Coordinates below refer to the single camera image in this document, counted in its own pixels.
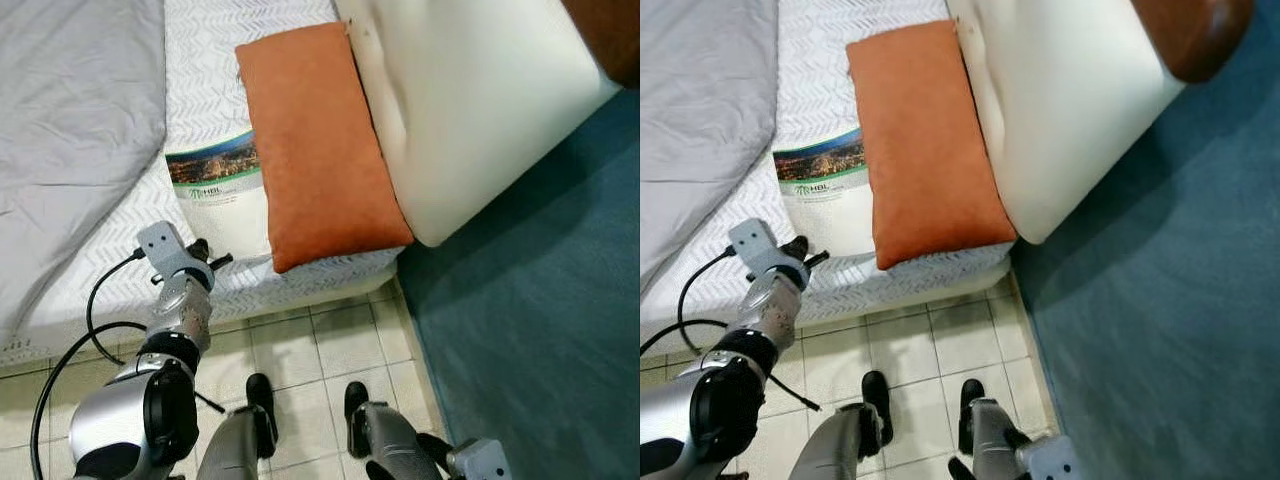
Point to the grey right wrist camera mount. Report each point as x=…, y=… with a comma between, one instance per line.
x=480, y=462
x=1052, y=460

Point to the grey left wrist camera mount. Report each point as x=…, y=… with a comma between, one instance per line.
x=755, y=242
x=162, y=245

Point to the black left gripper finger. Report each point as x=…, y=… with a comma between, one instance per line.
x=222, y=261
x=818, y=258

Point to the robot left leg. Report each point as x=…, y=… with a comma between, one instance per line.
x=240, y=440
x=850, y=440

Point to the cream padded headboard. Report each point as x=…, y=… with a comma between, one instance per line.
x=1070, y=100
x=480, y=100

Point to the grey bed sheet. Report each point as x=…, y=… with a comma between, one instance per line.
x=70, y=120
x=700, y=100

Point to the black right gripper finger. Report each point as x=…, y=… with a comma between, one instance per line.
x=962, y=469
x=380, y=470

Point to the brown wooden bed frame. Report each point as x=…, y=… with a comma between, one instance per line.
x=1190, y=35
x=610, y=35

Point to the printed mattress label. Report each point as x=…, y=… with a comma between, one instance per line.
x=215, y=170
x=820, y=170

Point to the white patterned mattress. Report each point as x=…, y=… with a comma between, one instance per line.
x=200, y=80
x=810, y=70

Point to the orange pillow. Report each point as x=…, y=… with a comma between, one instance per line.
x=310, y=150
x=925, y=150

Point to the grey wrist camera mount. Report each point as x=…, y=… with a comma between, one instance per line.
x=480, y=462
x=1052, y=460
x=162, y=245
x=755, y=242

